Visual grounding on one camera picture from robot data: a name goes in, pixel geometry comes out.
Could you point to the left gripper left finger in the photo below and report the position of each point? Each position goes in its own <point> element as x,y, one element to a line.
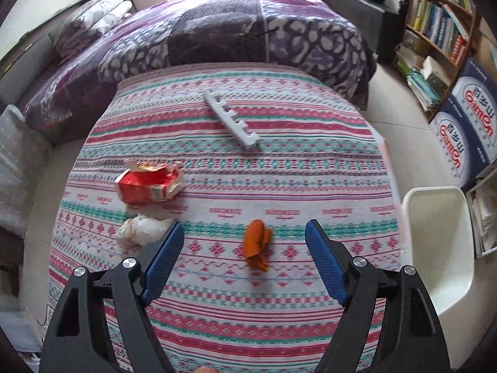
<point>157,260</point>

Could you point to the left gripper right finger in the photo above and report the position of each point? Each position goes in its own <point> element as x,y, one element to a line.
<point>328,266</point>

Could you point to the white tissue ball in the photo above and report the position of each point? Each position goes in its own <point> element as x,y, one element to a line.
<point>142,230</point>

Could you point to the red crushed cigarette box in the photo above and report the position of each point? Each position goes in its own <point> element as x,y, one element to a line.
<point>145,182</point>

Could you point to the orange peel scrap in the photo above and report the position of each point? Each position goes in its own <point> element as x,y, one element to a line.
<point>257,238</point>

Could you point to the white trash bin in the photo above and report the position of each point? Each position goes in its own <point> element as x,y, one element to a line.
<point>441,242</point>

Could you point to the patterned striped tablecloth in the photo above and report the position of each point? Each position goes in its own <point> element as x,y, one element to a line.
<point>317,158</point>

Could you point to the white notched plastic strip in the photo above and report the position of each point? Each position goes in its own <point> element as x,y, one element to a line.
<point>230,118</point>

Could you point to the white magazine rack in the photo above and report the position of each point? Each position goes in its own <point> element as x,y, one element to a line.
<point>481,200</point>

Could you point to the lower blue Ganten box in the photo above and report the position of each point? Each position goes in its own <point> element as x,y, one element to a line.
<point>460,143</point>

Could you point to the blue ganten box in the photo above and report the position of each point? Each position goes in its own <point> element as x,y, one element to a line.
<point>475,92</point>
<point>460,143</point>

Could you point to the grey checked covered chair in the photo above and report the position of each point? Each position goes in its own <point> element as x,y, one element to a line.
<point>24,155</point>

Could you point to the upper blue Ganten box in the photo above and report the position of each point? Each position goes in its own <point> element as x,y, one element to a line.
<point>475,92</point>

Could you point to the dark bed headboard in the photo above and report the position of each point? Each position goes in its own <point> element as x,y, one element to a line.
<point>18,75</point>

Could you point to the dark storage bench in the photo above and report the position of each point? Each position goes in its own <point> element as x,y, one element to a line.
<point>379,24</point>

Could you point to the purple patterned bed quilt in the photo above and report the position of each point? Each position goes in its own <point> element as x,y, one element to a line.
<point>305,34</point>

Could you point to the folded grey white duvet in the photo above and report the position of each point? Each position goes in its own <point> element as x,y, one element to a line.
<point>89,23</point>

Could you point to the wooden bookshelf with books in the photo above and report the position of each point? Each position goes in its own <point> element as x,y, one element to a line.
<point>435,44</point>

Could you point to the brown cardboard box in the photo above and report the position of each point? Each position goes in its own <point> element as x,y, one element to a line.
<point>485,50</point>

